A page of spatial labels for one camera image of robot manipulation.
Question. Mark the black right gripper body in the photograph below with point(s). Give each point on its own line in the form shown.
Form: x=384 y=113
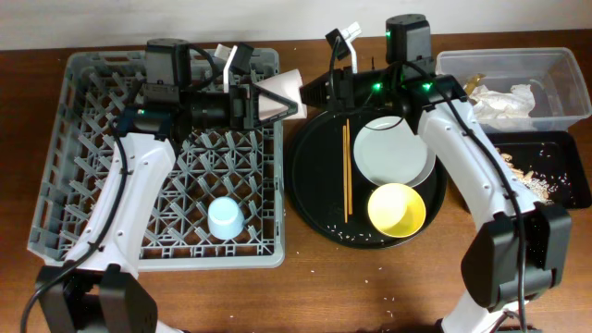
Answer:
x=368 y=87

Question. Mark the white round plate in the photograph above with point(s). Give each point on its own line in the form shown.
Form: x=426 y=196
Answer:
x=386 y=151

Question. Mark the crumpled white paper napkin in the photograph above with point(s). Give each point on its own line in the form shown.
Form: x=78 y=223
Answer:
x=517 y=103

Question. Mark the pile of food scraps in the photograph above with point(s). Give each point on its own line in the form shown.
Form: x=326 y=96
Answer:
x=537 y=186

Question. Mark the pink plastic cup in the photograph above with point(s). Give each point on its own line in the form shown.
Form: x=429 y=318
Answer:
x=287 y=85

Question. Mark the grey plastic dishwasher rack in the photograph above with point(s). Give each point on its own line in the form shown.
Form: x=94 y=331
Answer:
x=244 y=166

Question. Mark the round black tray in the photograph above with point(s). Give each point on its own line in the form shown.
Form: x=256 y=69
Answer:
x=315 y=184

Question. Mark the clear plastic bin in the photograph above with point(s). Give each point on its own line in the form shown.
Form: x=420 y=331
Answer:
x=556 y=81

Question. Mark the yellow plastic bowl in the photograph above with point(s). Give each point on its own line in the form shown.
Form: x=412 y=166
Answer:
x=396 y=210

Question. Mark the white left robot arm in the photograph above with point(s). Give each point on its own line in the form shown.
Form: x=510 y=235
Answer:
x=97 y=288

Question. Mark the light blue plastic cup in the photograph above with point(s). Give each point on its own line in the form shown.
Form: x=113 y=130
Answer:
x=225 y=218

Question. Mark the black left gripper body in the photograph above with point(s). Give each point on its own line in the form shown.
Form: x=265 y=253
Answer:
x=216 y=108

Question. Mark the black rectangular food tray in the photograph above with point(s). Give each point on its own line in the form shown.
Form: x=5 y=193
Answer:
x=554 y=157

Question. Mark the wooden chopstick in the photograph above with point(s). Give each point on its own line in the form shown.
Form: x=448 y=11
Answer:
x=345 y=174
x=348 y=166

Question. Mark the brown banana peel scrap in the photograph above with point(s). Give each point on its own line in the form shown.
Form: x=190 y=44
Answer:
x=472 y=83

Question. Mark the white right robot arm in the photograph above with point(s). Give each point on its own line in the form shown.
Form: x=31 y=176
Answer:
x=521 y=244

